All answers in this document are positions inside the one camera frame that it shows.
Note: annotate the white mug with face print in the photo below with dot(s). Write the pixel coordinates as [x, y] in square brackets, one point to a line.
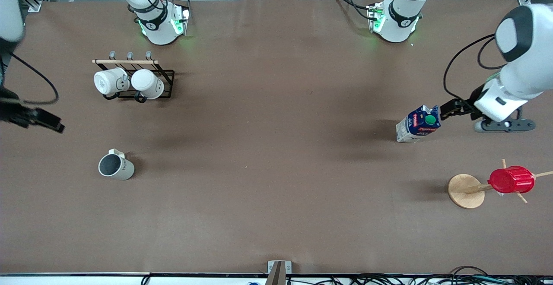
[108, 82]

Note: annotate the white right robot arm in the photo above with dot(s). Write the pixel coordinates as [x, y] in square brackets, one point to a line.
[160, 30]

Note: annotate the red plastic cup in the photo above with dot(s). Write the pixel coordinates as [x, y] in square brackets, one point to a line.
[512, 180]

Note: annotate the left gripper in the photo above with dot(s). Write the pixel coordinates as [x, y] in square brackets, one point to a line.
[467, 106]

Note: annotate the plain white mug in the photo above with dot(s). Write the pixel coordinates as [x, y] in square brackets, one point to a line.
[147, 82]

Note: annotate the beige mug with grey inside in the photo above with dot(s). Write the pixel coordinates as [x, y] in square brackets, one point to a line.
[123, 170]

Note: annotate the blue white milk carton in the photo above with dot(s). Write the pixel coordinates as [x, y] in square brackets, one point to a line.
[417, 125]

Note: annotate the wooden cup tree stand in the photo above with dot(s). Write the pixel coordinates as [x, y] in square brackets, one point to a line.
[464, 192]

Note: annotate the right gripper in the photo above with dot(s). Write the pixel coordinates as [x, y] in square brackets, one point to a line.
[13, 113]

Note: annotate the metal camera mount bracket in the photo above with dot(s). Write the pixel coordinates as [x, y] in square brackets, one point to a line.
[278, 272]

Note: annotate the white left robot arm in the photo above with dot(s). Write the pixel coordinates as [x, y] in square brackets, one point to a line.
[527, 60]

